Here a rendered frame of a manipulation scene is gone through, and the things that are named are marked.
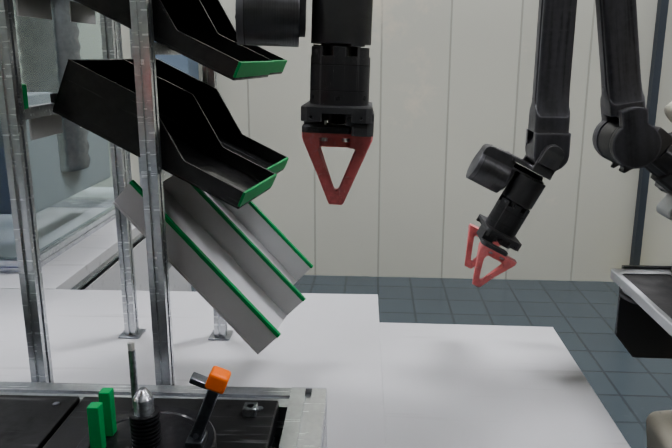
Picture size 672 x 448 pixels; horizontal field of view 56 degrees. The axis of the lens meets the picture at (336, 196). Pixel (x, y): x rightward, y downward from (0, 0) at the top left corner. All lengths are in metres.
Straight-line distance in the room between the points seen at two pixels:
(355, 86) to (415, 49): 3.22
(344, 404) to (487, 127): 3.03
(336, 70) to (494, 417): 0.60
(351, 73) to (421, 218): 3.37
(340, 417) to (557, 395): 0.34
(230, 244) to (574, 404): 0.58
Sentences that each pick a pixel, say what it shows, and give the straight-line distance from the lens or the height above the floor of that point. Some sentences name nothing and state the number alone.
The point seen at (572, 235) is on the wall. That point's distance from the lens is 4.13.
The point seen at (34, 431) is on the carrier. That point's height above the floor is 0.97.
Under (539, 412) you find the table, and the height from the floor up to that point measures 0.86.
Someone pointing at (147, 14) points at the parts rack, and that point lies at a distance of 0.80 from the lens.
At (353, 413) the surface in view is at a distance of 0.98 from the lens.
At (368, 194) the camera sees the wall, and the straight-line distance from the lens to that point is 3.89.
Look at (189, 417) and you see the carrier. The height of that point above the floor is 0.99.
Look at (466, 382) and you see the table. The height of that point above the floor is 0.86.
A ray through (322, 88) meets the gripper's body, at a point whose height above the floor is 1.35.
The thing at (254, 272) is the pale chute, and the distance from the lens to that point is 0.97.
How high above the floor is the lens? 1.38
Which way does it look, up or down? 13 degrees down
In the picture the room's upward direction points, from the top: straight up
